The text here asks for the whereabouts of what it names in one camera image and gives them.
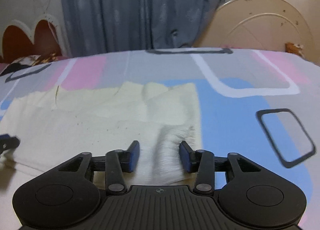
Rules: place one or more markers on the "patterned grey pink bedsheet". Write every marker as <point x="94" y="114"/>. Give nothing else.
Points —
<point x="261" y="104"/>

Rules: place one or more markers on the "red white scalloped headboard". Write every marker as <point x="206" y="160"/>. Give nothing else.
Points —
<point x="44" y="38"/>

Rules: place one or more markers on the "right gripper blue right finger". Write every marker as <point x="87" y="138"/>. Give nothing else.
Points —
<point x="201" y="163"/>

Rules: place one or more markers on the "floral dark blanket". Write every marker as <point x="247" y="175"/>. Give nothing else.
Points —
<point x="30" y="61"/>

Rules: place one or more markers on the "cream arched headboard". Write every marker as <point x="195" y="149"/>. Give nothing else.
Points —
<point x="258" y="24"/>

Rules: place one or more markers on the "cream knit sweater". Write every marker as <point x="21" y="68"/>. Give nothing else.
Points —
<point x="56" y="125"/>

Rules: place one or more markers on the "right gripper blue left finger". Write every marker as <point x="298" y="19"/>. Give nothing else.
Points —
<point x="118" y="162"/>

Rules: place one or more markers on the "blue grey window curtain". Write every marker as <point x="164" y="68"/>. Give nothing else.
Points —
<point x="102" y="26"/>

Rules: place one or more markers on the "brown stuffed toy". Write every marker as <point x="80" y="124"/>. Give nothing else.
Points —
<point x="296" y="49"/>

